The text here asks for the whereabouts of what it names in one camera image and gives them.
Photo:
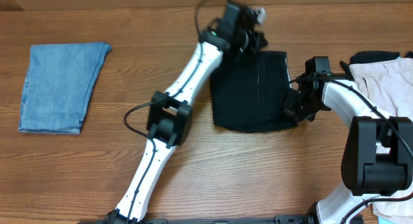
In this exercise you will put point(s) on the blue denim garment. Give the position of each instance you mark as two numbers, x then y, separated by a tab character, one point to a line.
58	86

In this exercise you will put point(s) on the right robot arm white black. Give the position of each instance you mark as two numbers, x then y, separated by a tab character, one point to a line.
377	159

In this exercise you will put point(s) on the black shorts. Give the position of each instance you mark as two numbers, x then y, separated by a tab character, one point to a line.
246	91

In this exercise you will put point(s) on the beige shorts pile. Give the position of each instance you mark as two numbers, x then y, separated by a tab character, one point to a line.
388	84

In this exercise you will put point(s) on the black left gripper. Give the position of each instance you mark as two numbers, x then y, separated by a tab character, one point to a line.
254	44

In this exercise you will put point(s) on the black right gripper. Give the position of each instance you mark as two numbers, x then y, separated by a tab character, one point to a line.
293	105

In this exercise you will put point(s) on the black garment in pile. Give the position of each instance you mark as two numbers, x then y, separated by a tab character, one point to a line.
373	56

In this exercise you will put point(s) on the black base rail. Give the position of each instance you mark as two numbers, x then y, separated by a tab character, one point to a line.
226	220

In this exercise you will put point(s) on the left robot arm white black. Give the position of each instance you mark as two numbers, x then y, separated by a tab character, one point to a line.
170	114

